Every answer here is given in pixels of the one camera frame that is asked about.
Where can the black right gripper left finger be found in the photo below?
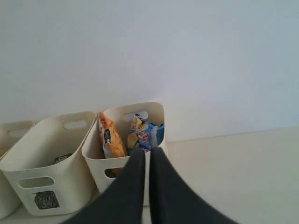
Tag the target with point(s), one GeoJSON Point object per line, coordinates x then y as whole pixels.
{"type": "Point", "coordinates": [122, 201]}

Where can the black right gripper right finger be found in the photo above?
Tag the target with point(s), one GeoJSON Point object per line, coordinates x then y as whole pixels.
{"type": "Point", "coordinates": [172, 201]}

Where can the orange instant noodle bag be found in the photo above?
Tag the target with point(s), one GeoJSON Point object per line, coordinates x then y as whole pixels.
{"type": "Point", "coordinates": [112, 144]}

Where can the blue instant noodle bag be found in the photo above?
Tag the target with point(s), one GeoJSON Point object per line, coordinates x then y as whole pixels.
{"type": "Point", "coordinates": [144, 135]}

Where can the cream bin with circle mark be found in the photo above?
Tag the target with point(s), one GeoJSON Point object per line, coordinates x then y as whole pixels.
{"type": "Point", "coordinates": [122, 117]}

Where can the cream bin with square mark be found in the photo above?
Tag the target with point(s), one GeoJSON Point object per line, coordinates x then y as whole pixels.
{"type": "Point", "coordinates": [45, 188]}

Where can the cream bin with triangle mark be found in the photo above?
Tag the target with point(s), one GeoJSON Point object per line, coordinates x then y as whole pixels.
{"type": "Point", "coordinates": [10, 134]}

